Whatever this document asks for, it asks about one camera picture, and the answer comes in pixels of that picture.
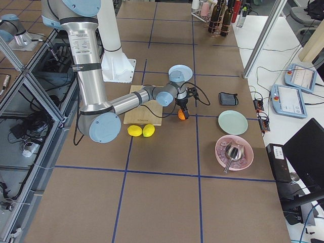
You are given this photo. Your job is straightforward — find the red water bottle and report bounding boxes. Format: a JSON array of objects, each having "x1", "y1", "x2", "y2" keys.
[{"x1": 231, "y1": 0, "x2": 242, "y2": 23}]

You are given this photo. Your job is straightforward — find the metal scoop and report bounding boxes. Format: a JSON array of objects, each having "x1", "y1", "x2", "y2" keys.
[{"x1": 223, "y1": 141, "x2": 245, "y2": 174}]

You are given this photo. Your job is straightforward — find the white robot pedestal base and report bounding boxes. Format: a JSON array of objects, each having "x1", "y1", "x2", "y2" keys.
[{"x1": 97, "y1": 0, "x2": 136, "y2": 83}]

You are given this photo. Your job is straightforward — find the black computer box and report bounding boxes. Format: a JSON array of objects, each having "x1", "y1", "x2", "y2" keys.
[{"x1": 266, "y1": 143, "x2": 291, "y2": 183}]

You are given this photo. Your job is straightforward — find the yellow lemon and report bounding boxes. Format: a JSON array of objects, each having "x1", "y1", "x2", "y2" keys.
[
  {"x1": 127, "y1": 125, "x2": 142, "y2": 137},
  {"x1": 142, "y1": 124, "x2": 155, "y2": 137}
]

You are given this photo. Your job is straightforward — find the light green plate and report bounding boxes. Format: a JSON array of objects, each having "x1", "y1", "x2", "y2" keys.
[{"x1": 218, "y1": 110, "x2": 249, "y2": 135}]

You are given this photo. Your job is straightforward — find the lower yellow lemon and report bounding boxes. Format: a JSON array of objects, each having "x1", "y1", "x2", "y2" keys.
[{"x1": 127, "y1": 125, "x2": 142, "y2": 137}]

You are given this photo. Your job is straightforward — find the upper teach pendant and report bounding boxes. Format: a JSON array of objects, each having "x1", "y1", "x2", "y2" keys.
[{"x1": 284, "y1": 63, "x2": 317, "y2": 94}]

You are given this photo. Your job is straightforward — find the black computer monitor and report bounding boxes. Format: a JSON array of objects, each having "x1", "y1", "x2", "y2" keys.
[{"x1": 282, "y1": 118, "x2": 323, "y2": 210}]

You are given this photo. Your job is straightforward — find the dark wine bottle upper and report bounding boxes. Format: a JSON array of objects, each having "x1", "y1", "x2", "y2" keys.
[{"x1": 208, "y1": 1, "x2": 223, "y2": 33}]

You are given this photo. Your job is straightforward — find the second grey robot arm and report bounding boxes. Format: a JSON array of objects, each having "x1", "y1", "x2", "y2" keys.
[{"x1": 1, "y1": 14, "x2": 38, "y2": 51}]

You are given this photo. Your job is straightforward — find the light blue plate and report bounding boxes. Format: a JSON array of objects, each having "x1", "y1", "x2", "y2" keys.
[{"x1": 168, "y1": 64, "x2": 193, "y2": 81}]

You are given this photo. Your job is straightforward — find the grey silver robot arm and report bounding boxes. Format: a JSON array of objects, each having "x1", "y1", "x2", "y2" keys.
[{"x1": 42, "y1": 1, "x2": 192, "y2": 143}]

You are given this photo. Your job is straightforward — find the lower teach pendant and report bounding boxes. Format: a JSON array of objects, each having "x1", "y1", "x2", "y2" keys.
[{"x1": 270, "y1": 84, "x2": 307, "y2": 118}]

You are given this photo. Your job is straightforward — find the aluminium frame post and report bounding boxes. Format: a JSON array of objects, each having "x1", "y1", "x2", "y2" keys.
[{"x1": 242, "y1": 0, "x2": 287, "y2": 78}]

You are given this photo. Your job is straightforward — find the teach pendant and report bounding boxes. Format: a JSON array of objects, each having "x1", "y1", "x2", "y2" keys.
[
  {"x1": 270, "y1": 84, "x2": 307, "y2": 118},
  {"x1": 284, "y1": 63, "x2": 317, "y2": 94}
]

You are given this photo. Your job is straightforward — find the dark wine bottle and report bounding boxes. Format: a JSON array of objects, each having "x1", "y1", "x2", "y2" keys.
[
  {"x1": 208, "y1": 1, "x2": 223, "y2": 33},
  {"x1": 220, "y1": 0, "x2": 235, "y2": 37}
]

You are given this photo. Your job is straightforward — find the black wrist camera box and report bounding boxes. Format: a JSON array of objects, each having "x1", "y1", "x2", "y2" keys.
[{"x1": 187, "y1": 87, "x2": 199, "y2": 100}]

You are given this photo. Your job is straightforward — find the copper wire bottle rack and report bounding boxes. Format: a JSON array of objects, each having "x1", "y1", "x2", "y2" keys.
[{"x1": 210, "y1": 1, "x2": 228, "y2": 36}]

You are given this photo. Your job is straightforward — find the folded grey cloth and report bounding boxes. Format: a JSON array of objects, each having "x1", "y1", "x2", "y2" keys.
[{"x1": 218, "y1": 92, "x2": 239, "y2": 106}]

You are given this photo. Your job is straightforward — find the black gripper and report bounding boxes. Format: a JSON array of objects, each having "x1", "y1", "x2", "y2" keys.
[{"x1": 176, "y1": 98, "x2": 189, "y2": 119}]

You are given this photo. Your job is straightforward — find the pink cup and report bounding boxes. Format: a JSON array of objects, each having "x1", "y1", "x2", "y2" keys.
[{"x1": 200, "y1": 2, "x2": 210, "y2": 17}]

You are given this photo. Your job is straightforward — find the dark wine bottle lower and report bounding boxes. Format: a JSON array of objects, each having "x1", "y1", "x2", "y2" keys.
[{"x1": 220, "y1": 0, "x2": 235, "y2": 37}]

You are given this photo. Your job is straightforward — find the pink bowl with ice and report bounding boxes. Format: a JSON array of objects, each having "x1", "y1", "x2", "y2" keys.
[{"x1": 215, "y1": 135, "x2": 254, "y2": 173}]

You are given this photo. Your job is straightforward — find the upper yellow lemon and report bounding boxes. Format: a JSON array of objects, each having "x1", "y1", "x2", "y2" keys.
[{"x1": 142, "y1": 124, "x2": 155, "y2": 137}]

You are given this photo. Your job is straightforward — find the clear water bottle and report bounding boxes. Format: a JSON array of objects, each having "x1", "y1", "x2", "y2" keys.
[{"x1": 236, "y1": 6, "x2": 248, "y2": 28}]

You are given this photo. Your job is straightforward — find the bamboo cutting board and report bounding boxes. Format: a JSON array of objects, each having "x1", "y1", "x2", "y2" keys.
[{"x1": 124, "y1": 100, "x2": 163, "y2": 126}]

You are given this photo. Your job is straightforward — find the orange fruit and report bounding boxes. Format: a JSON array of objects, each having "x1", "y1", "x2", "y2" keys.
[{"x1": 178, "y1": 109, "x2": 189, "y2": 120}]

